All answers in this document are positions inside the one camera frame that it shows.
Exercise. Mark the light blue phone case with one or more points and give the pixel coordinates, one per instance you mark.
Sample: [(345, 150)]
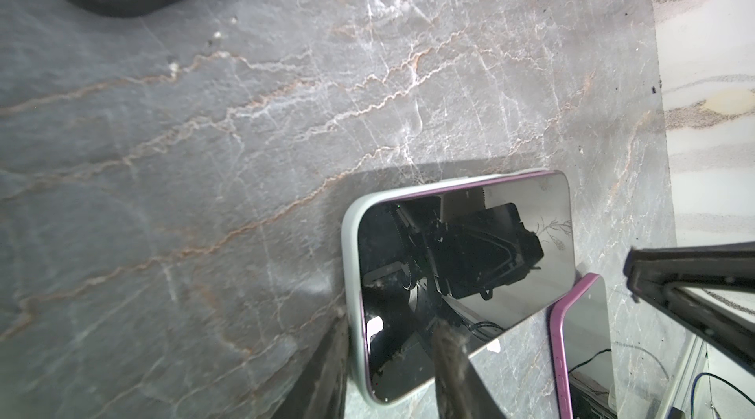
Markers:
[(351, 277)]

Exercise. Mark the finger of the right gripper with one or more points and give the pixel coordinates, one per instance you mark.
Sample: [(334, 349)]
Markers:
[(694, 286)]

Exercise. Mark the black smartphone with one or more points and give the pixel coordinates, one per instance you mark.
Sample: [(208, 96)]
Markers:
[(466, 277), (580, 335)]

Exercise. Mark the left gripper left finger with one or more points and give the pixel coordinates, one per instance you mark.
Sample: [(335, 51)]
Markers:
[(321, 388)]

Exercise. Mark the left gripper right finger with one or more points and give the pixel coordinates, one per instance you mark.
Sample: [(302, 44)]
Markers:
[(460, 392)]

